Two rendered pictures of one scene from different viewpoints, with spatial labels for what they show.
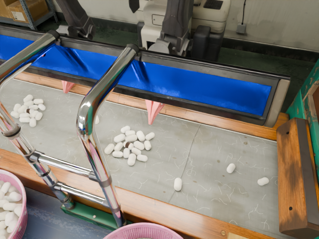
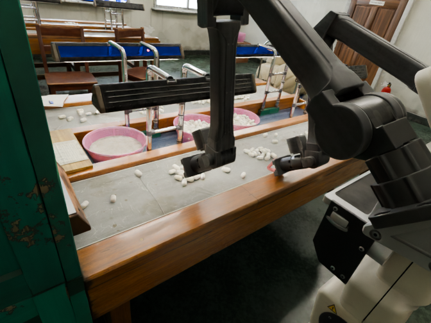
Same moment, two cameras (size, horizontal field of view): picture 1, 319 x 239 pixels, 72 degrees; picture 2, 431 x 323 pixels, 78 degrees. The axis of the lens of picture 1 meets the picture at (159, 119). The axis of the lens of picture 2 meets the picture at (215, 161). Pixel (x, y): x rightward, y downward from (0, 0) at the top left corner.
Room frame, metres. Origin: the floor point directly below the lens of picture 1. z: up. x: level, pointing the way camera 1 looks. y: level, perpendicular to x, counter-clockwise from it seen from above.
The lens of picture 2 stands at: (0.92, -0.61, 1.37)
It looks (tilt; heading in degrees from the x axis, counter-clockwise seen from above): 32 degrees down; 120
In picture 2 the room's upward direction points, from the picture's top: 9 degrees clockwise
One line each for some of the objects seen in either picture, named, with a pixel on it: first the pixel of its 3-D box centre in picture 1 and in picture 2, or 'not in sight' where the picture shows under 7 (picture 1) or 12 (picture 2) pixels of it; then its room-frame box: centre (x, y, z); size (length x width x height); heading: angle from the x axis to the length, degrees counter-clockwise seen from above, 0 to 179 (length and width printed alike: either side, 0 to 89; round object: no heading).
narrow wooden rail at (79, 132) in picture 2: not in sight; (204, 117); (0.07, 0.66, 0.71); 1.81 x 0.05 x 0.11; 72
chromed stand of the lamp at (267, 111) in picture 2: not in sight; (267, 79); (0.20, 1.19, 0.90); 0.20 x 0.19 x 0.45; 72
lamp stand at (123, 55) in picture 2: not in sight; (134, 92); (-0.11, 0.26, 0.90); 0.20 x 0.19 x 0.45; 72
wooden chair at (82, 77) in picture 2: not in sight; (70, 77); (-1.76, 0.87, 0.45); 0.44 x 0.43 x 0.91; 66
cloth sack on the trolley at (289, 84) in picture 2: not in sight; (287, 79); (-0.36, 3.40, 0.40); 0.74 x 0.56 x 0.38; 72
